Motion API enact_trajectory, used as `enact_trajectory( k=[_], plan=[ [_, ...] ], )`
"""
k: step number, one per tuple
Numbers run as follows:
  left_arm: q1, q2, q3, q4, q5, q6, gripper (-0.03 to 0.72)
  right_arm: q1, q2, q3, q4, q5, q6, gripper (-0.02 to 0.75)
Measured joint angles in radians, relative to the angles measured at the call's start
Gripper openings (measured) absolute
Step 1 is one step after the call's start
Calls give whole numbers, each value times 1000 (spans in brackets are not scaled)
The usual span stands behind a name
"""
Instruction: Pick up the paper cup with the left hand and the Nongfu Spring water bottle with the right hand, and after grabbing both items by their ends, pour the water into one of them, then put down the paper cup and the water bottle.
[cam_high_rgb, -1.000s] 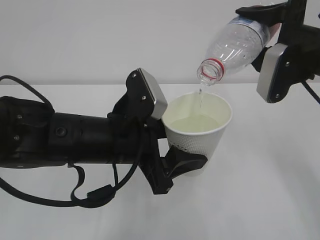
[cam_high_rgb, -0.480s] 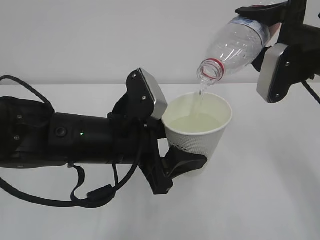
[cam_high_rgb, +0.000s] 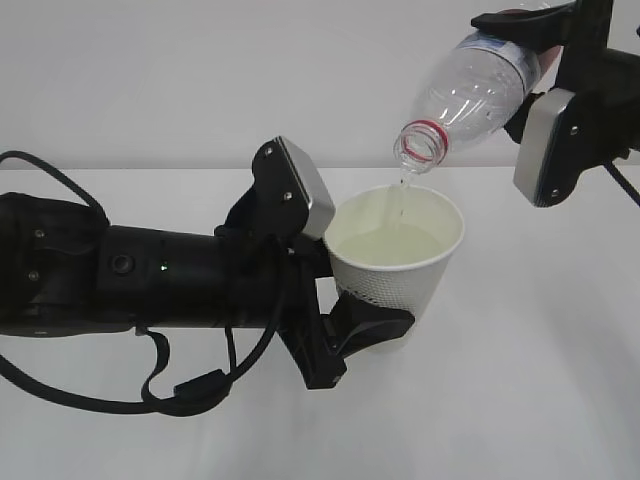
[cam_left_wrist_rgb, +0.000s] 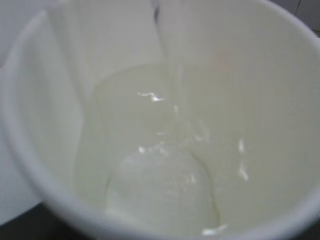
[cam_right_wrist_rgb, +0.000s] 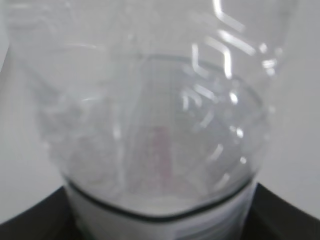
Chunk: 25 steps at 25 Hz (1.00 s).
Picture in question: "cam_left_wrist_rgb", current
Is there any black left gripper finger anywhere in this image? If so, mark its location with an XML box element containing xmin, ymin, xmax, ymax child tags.
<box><xmin>0</xmin><ymin>203</ymin><xmax>88</xmax><ymax>240</ymax></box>

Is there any white paper coffee cup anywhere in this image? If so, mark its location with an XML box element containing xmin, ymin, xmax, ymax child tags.
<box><xmin>0</xmin><ymin>0</ymin><xmax>320</xmax><ymax>240</ymax></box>

